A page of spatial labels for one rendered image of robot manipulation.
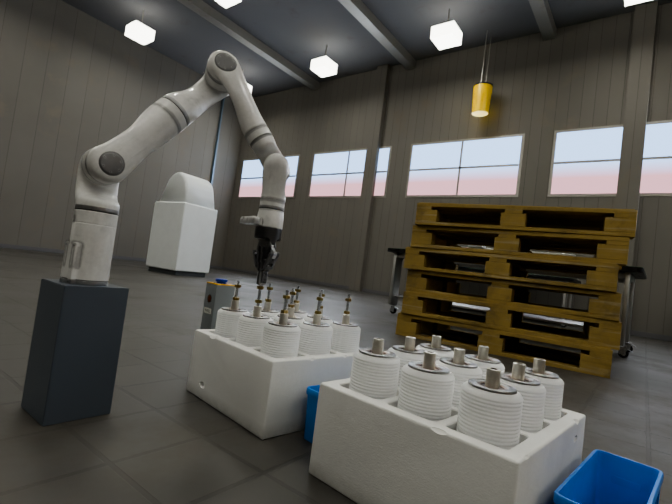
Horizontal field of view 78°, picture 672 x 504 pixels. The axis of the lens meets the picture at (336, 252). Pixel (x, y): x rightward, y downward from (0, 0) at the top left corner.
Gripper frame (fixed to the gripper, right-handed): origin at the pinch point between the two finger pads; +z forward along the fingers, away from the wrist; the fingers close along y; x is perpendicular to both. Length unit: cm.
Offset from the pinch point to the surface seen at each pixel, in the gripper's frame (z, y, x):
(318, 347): 16.1, -14.1, -12.5
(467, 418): 16, -65, -8
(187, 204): -79, 577, -124
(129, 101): -350, 1023, -66
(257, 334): 14.8, -4.7, 1.2
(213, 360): 24.1, 5.1, 8.5
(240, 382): 26.1, -9.0, 6.0
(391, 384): 16, -48, -8
